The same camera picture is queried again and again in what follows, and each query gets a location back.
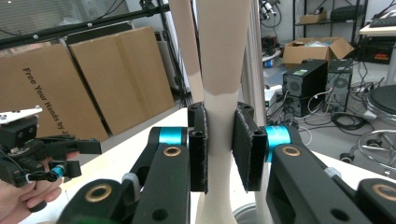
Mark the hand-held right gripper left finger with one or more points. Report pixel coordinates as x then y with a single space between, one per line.
198 149

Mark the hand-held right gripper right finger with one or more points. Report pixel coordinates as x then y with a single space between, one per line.
249 152

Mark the cream slotted spatula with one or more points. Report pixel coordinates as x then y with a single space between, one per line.
222 56

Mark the white grid mat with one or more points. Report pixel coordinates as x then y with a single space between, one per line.
102 177

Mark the large printed cardboard sheet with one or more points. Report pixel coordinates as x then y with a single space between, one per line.
46 93

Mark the white device with green display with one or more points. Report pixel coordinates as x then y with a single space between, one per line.
272 95

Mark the large plain cardboard sheet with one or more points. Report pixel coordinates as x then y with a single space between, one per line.
124 77

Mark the black computer tower green label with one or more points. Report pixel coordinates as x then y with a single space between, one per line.
305 81

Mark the black computer tower with fan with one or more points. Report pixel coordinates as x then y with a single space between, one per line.
340 82

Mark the open brown cardboard box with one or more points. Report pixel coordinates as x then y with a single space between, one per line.
311 53

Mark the black stool with chrome base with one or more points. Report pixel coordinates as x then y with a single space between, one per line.
384 101

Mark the black shelf rack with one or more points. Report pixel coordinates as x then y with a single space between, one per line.
328 21

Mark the light wooden desk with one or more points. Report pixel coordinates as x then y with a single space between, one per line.
376 30

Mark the black keyboard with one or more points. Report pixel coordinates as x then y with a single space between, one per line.
383 21

